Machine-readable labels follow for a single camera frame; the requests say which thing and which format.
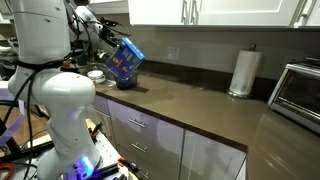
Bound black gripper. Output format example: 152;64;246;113
99;17;118;47

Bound blue cardboard food box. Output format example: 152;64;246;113
105;37;145;79

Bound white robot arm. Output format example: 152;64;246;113
8;0;101;180

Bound white bowl in sink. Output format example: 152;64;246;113
87;70;105;84

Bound white paper towel roll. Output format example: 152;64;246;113
228;43;262;98

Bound white upper cabinets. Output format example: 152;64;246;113
90;0;320;28

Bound silver toaster oven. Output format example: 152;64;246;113
268;56;320;133

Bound black wire mesh basket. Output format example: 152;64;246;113
115;71;138;90

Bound white wall outlet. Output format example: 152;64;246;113
168;47;180;60

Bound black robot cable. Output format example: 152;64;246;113
0;0;93;180

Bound white drawer with handles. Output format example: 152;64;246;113
108;100;184;180

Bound orange handled tool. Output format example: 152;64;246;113
117;157;139;173

